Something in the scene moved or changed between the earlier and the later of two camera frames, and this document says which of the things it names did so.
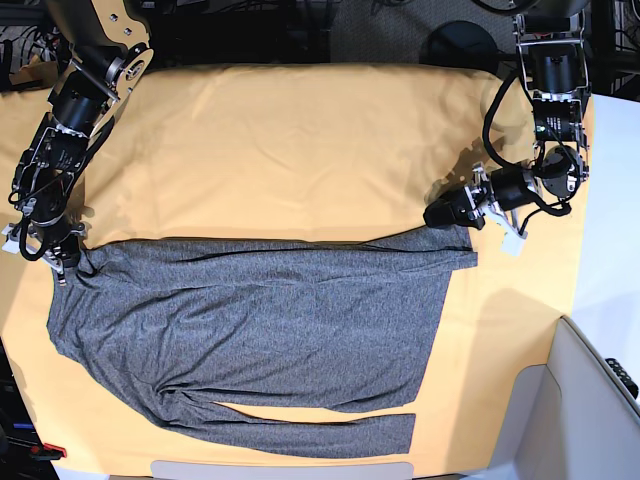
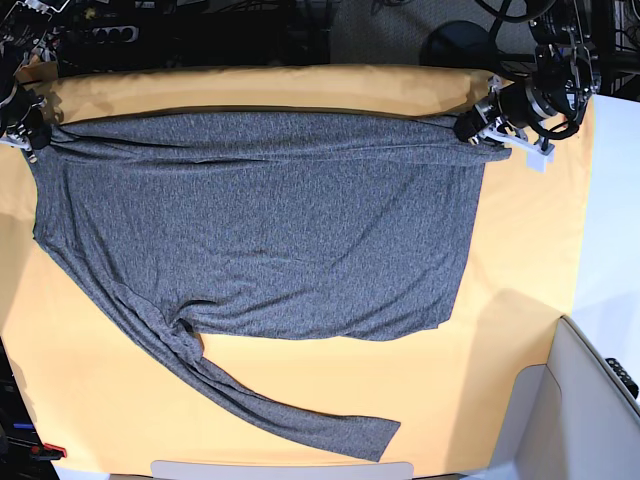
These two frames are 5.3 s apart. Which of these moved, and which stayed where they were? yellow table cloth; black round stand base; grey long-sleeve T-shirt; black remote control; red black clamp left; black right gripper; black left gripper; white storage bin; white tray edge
Moved: black right gripper; grey long-sleeve T-shirt; black left gripper
Stayed: red black clamp left; yellow table cloth; black round stand base; white tray edge; black remote control; white storage bin
